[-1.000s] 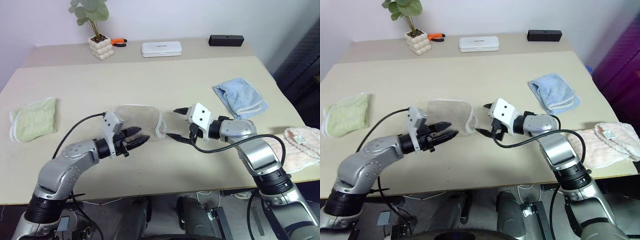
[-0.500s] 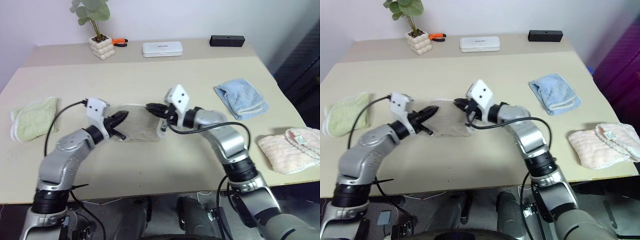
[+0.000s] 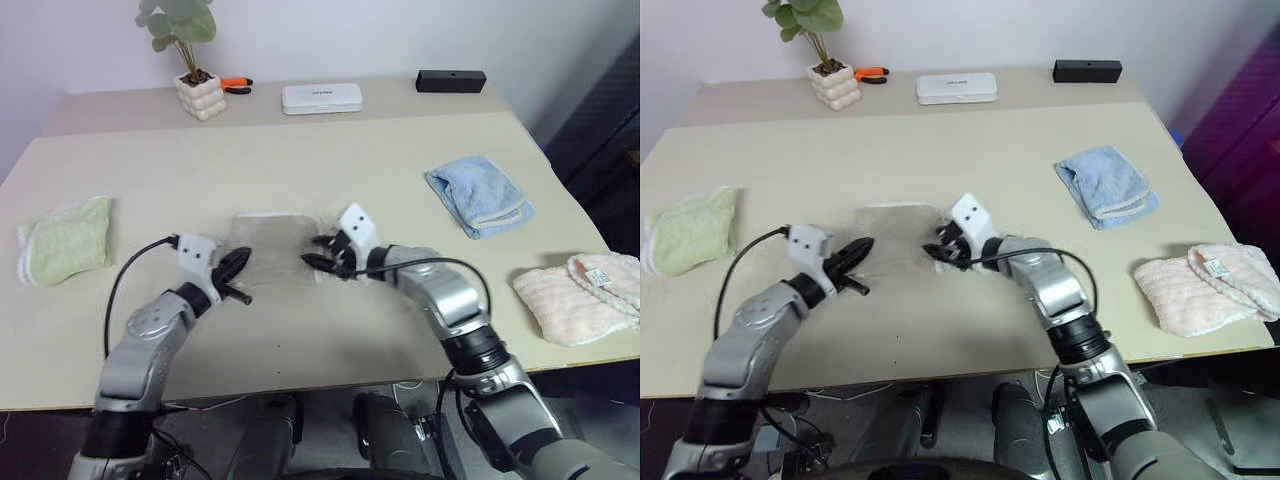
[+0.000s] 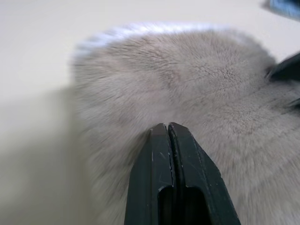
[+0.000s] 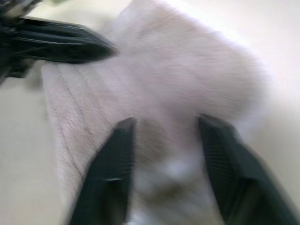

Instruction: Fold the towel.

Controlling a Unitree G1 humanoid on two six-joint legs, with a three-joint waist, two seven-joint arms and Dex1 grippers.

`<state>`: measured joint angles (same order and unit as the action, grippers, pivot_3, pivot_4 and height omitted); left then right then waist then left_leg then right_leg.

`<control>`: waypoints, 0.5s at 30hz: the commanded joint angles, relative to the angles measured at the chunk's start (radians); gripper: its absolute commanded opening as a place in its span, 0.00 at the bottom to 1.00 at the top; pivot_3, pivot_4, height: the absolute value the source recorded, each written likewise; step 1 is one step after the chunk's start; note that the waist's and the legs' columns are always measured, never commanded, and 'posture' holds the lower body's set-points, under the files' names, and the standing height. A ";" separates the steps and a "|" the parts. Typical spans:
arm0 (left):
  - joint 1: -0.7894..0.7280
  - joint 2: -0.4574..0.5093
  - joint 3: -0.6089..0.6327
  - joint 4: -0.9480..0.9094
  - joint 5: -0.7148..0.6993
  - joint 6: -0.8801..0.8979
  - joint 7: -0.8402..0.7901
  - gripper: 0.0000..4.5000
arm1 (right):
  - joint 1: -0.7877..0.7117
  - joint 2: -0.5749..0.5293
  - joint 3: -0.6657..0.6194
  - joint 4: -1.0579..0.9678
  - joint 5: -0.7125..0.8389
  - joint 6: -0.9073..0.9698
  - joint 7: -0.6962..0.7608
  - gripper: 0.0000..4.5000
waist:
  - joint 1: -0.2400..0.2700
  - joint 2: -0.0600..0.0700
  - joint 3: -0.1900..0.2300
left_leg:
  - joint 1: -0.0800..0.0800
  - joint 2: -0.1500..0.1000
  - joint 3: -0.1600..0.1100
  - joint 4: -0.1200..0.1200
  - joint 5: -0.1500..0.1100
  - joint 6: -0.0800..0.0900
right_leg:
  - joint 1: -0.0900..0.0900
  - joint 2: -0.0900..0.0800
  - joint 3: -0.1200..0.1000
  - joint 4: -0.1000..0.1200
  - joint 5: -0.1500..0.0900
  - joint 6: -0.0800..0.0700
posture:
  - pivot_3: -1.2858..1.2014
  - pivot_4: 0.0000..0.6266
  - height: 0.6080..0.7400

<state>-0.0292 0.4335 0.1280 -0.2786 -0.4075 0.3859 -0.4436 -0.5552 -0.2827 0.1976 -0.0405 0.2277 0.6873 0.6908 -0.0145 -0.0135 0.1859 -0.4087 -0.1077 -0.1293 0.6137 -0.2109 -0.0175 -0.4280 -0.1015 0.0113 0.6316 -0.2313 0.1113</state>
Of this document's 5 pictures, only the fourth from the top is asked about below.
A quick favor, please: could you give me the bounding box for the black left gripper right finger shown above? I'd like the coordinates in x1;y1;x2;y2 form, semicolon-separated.
168;121;241;225

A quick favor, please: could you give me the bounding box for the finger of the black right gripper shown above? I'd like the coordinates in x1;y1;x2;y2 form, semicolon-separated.
264;52;300;82
288;97;300;109

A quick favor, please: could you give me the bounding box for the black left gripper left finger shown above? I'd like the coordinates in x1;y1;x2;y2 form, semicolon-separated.
123;122;177;225

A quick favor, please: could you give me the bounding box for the grey fluffy towel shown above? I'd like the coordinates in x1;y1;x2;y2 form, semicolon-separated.
70;21;300;225

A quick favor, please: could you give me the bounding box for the blue object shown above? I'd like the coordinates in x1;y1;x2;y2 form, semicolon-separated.
262;0;300;19

